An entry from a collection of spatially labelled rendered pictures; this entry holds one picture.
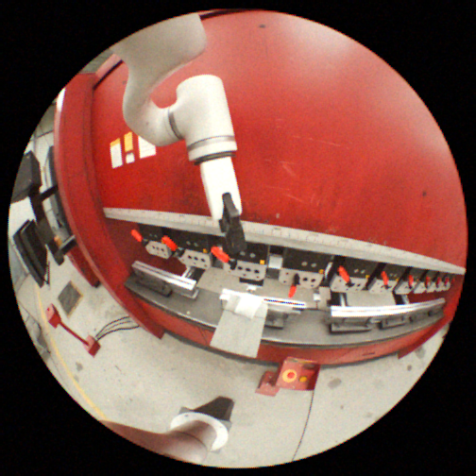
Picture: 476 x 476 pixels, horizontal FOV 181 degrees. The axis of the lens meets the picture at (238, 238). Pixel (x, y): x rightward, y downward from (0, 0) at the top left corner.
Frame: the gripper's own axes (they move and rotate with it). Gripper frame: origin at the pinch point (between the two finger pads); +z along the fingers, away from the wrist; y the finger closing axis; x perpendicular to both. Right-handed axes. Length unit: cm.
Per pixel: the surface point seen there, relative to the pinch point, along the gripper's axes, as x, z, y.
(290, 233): 16.3, 6.6, -4.4
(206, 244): -6.7, 9.8, -18.6
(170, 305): -39, 46, -31
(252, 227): 7.5, 4.2, -9.8
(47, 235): -130, -22, -46
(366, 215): 35.4, 1.4, 7.7
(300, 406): 17, 156, 52
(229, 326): -8.5, 41.9, -6.0
